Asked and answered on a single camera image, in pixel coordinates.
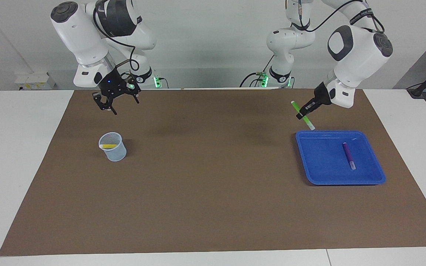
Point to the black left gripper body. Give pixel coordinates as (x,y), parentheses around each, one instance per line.
(322,96)

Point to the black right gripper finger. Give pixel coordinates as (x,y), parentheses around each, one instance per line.
(104,102)
(136,92)

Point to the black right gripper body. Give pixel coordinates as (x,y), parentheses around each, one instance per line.
(115,85)

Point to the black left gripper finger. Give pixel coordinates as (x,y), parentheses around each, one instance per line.
(307,111)

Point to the green pen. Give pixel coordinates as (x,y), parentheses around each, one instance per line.
(296,106)

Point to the yellow pen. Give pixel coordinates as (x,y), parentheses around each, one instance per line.
(109,146)

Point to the purple pen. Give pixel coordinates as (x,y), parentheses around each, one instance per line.
(349,157)

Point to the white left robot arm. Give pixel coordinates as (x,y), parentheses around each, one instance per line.
(357,55)

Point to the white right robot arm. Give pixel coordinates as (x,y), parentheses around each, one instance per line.
(80,37)

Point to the blue plastic tray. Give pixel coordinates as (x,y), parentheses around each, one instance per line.
(324,162)

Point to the translucent plastic cup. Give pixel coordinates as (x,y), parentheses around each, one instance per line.
(117,153)

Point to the brown table mat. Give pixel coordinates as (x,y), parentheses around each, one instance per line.
(213,184)

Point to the white wall socket box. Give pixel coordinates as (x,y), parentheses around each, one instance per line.
(35,81)

